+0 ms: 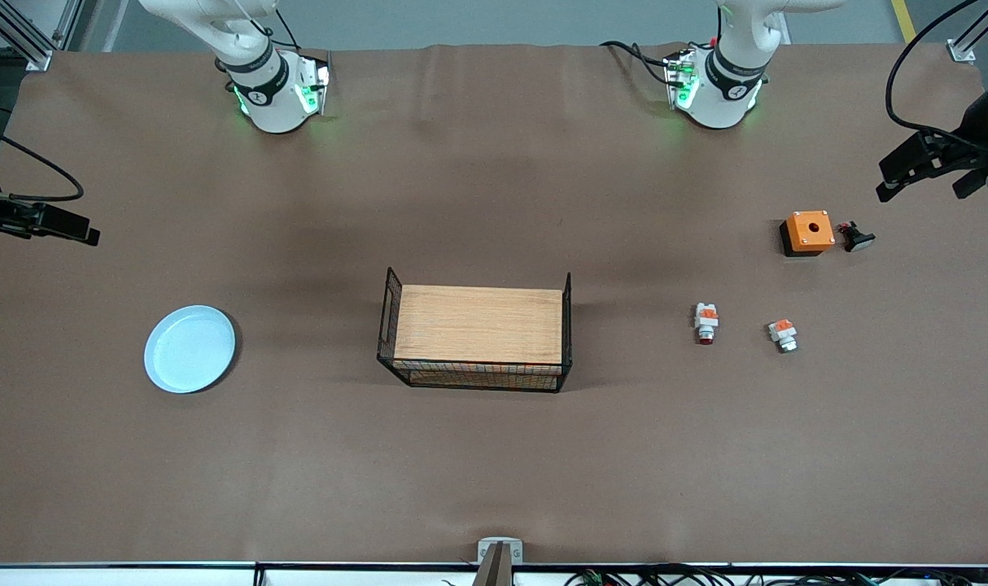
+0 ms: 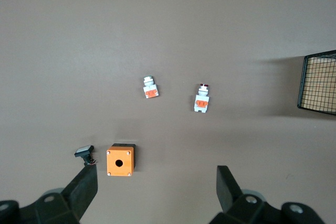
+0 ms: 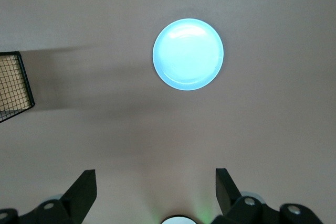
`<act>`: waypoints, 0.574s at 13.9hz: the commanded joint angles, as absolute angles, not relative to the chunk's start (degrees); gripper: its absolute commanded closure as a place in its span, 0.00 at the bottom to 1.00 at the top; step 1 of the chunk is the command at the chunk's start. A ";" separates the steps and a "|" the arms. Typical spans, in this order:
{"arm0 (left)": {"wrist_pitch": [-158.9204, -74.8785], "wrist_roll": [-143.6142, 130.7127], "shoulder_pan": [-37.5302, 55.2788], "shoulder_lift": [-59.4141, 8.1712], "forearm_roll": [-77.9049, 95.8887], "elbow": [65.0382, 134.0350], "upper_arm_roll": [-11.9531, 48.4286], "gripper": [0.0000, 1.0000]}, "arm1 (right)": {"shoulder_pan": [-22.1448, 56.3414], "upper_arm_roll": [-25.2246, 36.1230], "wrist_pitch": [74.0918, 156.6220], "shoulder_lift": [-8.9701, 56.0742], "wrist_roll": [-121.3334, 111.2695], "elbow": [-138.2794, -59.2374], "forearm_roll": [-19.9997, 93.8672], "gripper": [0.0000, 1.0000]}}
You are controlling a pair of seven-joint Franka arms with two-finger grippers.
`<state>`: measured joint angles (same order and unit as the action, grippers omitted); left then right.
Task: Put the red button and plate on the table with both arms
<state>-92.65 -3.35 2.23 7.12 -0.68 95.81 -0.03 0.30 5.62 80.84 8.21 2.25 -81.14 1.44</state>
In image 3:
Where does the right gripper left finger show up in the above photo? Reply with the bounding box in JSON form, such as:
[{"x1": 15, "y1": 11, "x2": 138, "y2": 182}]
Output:
[{"x1": 0, "y1": 169, "x2": 98, "y2": 224}]

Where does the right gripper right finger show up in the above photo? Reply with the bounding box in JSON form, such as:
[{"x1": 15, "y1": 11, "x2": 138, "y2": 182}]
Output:
[{"x1": 212, "y1": 168, "x2": 323, "y2": 224}]

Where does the light blue round plate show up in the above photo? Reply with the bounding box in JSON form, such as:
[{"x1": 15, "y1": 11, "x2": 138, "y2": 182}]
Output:
[{"x1": 152, "y1": 18, "x2": 225, "y2": 91}]

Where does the black wire basket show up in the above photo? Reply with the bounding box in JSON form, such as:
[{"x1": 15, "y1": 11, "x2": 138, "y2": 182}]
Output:
[{"x1": 0, "y1": 50, "x2": 36, "y2": 124}]

